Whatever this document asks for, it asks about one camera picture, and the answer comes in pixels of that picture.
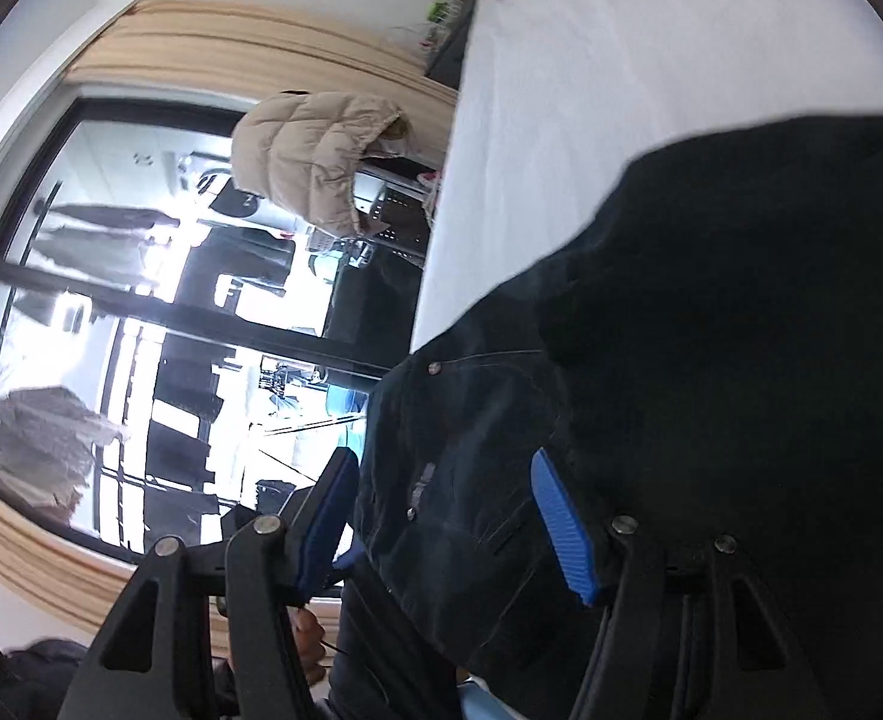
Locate person's left hand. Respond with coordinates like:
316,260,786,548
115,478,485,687
289,605,331,688

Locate black framed glass door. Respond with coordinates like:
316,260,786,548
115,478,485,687
0,94,446,565

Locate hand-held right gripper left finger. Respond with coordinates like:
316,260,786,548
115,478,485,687
70,448,361,720

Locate cream curtain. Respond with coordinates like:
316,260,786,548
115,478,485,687
0,471,234,662
66,0,462,166

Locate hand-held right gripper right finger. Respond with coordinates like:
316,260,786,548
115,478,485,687
529,448,836,720

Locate white wire basket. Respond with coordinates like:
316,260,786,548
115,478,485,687
424,0,463,47

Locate black denim pants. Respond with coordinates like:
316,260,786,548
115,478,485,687
327,112,883,720

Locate bed with white sheet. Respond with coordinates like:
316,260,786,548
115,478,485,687
409,0,883,361

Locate light blue cloth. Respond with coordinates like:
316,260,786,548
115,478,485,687
454,677,521,720

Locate beige puffer jacket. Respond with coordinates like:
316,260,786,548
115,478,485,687
229,90,406,238

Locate grey nightstand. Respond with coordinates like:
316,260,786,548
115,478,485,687
421,0,481,89

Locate hanging grey garment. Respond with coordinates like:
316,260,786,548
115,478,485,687
32,199,183,286
0,386,131,518

